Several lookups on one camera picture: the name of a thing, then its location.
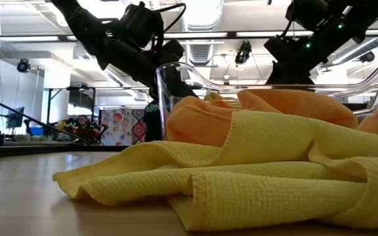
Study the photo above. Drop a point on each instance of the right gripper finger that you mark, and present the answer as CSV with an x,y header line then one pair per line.
x,y
282,73
305,74

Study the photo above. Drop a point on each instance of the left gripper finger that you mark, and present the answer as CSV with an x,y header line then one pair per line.
x,y
176,82

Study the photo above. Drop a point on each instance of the clear plastic basket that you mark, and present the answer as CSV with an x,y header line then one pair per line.
x,y
162,111

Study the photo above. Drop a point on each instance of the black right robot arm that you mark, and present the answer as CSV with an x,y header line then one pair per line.
x,y
366,16

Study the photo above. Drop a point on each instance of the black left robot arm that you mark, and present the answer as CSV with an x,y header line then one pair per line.
x,y
84,26

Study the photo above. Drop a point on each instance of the person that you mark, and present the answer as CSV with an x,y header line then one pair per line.
x,y
151,121
83,129

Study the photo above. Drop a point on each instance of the black overhead light bar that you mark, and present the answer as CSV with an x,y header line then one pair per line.
x,y
208,35

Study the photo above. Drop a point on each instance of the colourful patchwork quilt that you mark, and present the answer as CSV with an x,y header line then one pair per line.
x,y
138,129

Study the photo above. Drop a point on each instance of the white floral print cloth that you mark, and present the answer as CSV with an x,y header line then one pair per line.
x,y
117,124

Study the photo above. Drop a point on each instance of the blue storage box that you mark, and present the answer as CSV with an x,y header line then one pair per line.
x,y
36,131

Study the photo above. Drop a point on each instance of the black computer monitor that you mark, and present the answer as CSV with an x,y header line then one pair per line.
x,y
15,118

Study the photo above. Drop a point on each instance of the white rectangular air duct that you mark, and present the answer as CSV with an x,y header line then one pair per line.
x,y
110,78

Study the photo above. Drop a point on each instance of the ribbed silver ventilation duct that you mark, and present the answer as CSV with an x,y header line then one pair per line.
x,y
200,54

